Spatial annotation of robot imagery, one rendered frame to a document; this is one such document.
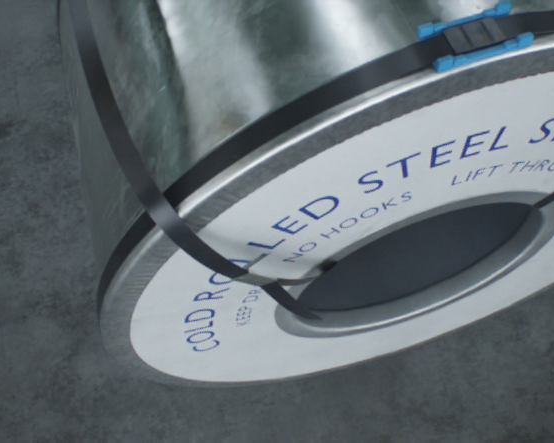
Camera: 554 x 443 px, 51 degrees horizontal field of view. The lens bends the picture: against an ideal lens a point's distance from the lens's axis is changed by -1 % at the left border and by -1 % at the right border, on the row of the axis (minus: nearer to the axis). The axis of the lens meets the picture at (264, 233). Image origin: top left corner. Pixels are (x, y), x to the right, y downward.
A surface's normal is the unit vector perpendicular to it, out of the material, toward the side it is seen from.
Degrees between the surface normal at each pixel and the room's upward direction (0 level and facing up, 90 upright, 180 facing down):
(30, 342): 0
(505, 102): 90
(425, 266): 23
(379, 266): 0
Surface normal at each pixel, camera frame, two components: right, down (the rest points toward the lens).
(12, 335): -0.07, -0.45
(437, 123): 0.27, 0.85
